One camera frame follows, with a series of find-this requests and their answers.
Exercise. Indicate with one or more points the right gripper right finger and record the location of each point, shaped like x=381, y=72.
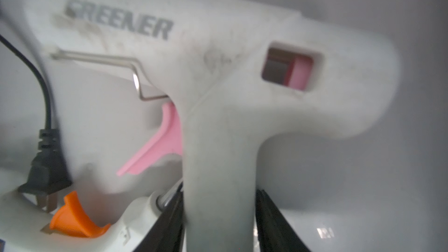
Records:
x=274, y=232

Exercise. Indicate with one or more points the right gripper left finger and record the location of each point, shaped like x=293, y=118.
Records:
x=167, y=234

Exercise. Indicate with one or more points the white orange trigger glue gun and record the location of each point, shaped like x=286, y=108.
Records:
x=27, y=228

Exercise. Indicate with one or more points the white pink glue gun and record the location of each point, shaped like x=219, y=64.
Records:
x=239, y=73

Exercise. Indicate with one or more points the grey plastic storage box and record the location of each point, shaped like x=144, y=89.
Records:
x=385, y=190

